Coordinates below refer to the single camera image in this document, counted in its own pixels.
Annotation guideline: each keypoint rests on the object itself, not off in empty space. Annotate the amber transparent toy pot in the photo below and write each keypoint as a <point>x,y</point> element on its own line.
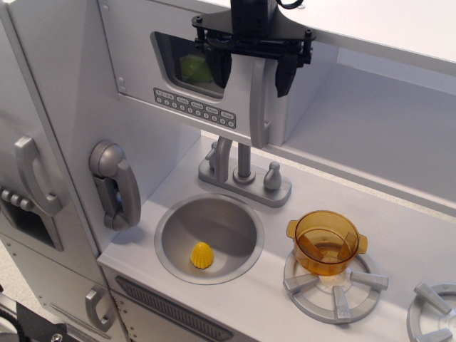
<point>325,242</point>

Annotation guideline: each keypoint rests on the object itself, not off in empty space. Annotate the grey fridge handle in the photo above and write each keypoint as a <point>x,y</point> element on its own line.
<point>26,153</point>
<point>100,309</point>

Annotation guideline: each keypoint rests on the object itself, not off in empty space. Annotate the grey ice dispenser panel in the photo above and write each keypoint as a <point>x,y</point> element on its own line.
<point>23,215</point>

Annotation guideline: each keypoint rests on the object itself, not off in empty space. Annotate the green toy pear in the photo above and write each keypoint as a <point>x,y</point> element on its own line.
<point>195,69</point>

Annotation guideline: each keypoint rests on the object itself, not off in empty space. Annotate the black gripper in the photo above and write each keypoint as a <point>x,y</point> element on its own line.
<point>256,29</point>

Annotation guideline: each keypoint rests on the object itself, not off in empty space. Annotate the grey toy faucet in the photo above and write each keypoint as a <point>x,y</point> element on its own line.
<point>239,175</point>

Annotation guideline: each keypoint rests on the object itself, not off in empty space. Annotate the grey oven vent panel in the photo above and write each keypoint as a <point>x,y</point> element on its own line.
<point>174,312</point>

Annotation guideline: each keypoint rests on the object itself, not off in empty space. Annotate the yellow toy corn piece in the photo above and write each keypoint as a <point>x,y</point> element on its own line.
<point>202,255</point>

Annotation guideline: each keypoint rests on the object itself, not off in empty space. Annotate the round metal sink bowl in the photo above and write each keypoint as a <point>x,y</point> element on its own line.
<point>231,228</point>

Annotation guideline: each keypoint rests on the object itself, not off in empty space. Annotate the grey lower fridge handle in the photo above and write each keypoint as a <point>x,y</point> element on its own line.
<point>100,309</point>

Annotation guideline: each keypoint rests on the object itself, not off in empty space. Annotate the grey toy microwave door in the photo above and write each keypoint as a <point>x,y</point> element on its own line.
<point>146,40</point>

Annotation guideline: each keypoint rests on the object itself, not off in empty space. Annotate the grey upper fridge handle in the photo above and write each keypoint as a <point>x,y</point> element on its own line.
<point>26,153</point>

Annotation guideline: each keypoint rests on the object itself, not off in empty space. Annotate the grey stove burner grate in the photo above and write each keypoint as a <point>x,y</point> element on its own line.
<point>344,298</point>

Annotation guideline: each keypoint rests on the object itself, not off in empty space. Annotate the grey toy wall phone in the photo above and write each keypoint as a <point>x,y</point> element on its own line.
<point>116,185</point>

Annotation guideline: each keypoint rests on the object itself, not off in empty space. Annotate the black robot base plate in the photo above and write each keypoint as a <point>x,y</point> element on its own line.
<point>19,323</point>

